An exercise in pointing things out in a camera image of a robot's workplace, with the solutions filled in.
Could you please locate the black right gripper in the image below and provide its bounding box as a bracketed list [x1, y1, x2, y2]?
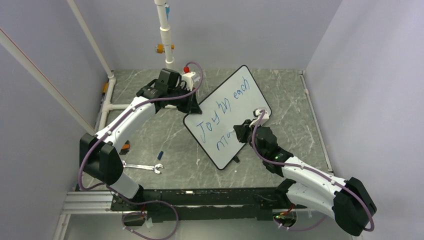
[233, 119, 266, 160]

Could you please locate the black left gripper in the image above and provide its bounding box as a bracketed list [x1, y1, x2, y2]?
[167, 85, 200, 114]

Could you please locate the white whiteboard black frame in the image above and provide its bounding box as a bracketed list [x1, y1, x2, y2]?
[183, 65, 273, 170]

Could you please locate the blue marker cap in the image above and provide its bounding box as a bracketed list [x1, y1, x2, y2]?
[157, 151, 164, 160]

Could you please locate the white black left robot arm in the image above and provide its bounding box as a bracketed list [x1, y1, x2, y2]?
[78, 68, 202, 210]

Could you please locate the orange knob on pipe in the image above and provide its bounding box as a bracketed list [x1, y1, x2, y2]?
[154, 44, 166, 54]

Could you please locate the silver open-end wrench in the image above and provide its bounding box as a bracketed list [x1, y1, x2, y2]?
[122, 160, 164, 174]

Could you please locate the orange black small tool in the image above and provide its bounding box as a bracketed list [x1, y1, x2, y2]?
[102, 83, 109, 95]

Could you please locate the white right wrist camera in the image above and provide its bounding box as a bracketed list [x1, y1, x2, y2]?
[249, 107, 270, 128]

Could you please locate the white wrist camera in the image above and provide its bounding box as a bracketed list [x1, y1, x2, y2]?
[181, 66, 201, 91]
[249, 107, 270, 128]

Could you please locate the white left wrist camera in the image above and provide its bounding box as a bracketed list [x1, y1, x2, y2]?
[181, 66, 201, 91]

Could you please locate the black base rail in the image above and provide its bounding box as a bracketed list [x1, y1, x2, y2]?
[110, 187, 305, 223]

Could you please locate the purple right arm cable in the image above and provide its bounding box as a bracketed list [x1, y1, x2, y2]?
[251, 109, 376, 233]

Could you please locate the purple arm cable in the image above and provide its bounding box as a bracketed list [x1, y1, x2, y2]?
[251, 109, 376, 233]
[77, 61, 204, 192]

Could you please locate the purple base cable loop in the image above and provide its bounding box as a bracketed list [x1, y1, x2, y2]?
[121, 202, 179, 240]

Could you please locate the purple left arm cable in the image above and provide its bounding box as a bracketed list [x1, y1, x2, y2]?
[77, 61, 204, 192]

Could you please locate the white pvc pipe frame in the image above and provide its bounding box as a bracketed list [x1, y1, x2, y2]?
[0, 0, 176, 134]

